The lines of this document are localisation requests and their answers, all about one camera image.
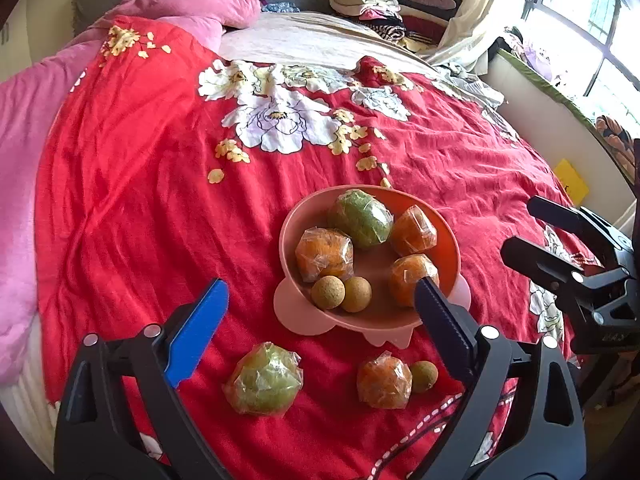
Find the pile of folded clothes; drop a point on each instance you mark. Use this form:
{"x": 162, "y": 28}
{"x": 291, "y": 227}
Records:
{"x": 416, "y": 25}

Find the pink footed fruit bowl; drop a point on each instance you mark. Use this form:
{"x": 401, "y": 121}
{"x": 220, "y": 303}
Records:
{"x": 382, "y": 320}

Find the red floral bedspread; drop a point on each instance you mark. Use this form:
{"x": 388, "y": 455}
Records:
{"x": 166, "y": 169}

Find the wrapped orange bowl left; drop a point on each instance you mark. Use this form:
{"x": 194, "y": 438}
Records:
{"x": 321, "y": 252}

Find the pink pillow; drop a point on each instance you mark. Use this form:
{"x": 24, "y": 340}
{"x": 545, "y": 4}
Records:
{"x": 230, "y": 13}

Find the window frame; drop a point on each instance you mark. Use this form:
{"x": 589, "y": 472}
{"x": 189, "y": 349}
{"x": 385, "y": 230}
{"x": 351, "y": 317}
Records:
{"x": 585, "y": 46}

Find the wrapped orange bowl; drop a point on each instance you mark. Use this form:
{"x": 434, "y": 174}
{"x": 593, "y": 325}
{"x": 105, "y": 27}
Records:
{"x": 321, "y": 252}
{"x": 405, "y": 272}

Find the wrapped orange bowl front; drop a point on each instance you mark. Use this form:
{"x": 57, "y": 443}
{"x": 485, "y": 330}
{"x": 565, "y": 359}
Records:
{"x": 405, "y": 272}

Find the beige bed sheet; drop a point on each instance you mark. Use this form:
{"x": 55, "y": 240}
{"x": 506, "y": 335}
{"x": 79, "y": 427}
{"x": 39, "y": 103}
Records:
{"x": 319, "y": 39}

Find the wrapped green fruit in bowl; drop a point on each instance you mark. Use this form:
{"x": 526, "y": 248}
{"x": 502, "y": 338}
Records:
{"x": 362, "y": 217}

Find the cream curtain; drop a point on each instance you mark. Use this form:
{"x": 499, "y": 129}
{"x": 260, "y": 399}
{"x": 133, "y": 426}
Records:
{"x": 475, "y": 27}

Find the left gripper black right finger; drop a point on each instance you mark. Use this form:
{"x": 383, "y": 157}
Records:
{"x": 519, "y": 415}

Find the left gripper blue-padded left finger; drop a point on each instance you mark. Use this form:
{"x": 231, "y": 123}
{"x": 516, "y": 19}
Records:
{"x": 95, "y": 436}

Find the crumpled patterned cloth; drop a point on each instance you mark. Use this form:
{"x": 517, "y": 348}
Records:
{"x": 469, "y": 84}

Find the green fruit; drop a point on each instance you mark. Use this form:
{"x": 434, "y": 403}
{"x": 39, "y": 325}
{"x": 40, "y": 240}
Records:
{"x": 362, "y": 217}
{"x": 265, "y": 381}

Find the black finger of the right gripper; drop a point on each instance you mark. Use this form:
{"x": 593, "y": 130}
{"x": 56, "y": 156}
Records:
{"x": 550, "y": 264}

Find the yellow paper on floor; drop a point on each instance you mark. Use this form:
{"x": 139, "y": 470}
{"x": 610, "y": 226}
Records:
{"x": 574, "y": 185}

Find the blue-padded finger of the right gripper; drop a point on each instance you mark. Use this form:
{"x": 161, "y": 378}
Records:
{"x": 565, "y": 214}

